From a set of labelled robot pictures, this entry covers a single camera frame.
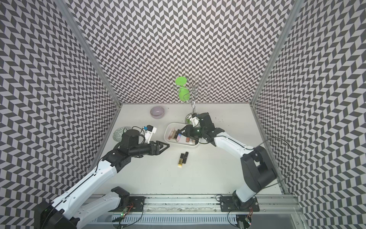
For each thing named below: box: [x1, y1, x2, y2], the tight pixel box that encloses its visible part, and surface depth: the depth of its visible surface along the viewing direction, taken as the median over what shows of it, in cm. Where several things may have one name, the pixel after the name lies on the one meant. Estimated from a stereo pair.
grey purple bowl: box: [150, 106, 165, 120], surface depth 110 cm
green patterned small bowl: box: [112, 126, 133, 143], surface depth 98 cm
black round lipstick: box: [183, 151, 189, 164], surface depth 90 cm
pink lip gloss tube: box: [167, 127, 175, 140], surface depth 101 cm
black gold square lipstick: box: [177, 153, 185, 168], surface depth 88 cm
